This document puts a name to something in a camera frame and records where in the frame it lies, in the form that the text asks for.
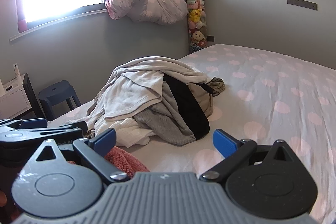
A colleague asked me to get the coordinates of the black garment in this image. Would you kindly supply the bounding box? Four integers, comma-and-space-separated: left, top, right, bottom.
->
162, 74, 210, 141

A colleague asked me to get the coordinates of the olive striped garment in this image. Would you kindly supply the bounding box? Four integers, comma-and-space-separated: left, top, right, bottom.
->
204, 77, 226, 97

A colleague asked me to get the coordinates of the fleece robe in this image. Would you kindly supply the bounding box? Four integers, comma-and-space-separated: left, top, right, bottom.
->
66, 147, 151, 180

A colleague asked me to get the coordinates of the grey wall switch panel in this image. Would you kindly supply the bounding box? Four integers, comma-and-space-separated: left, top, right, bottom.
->
287, 0, 319, 11

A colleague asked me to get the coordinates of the polka dot bed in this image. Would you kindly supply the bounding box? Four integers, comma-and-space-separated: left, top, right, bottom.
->
47, 43, 336, 224

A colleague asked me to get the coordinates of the tube of plush toys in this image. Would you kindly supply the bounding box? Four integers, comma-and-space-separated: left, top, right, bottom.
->
184, 0, 208, 54

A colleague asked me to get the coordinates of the blue plastic stool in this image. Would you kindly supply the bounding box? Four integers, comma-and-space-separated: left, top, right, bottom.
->
38, 80, 82, 121

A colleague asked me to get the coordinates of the white box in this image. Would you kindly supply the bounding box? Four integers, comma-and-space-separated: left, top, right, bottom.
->
2, 82, 19, 94

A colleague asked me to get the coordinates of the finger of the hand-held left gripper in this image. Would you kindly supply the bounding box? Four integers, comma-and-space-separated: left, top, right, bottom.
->
0, 118, 48, 130
0, 121, 88, 148

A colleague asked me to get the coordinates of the white nightstand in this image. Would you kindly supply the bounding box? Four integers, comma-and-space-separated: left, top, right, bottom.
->
0, 73, 45, 120

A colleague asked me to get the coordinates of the white zip jacket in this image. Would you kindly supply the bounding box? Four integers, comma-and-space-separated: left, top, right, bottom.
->
87, 67, 172, 122

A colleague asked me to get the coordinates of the pale rolled duvet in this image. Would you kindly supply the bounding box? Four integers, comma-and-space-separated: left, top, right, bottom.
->
103, 0, 188, 25

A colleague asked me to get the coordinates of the grey knit garment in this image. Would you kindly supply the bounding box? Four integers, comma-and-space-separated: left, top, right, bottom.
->
133, 103, 197, 146

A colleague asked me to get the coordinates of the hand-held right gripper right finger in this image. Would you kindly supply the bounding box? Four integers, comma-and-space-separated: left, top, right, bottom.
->
200, 129, 303, 183

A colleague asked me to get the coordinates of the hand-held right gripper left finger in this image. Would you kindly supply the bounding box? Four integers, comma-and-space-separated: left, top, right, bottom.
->
22, 128, 130, 184

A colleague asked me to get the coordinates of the beige garment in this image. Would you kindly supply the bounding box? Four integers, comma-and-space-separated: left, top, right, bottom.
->
193, 81, 215, 118

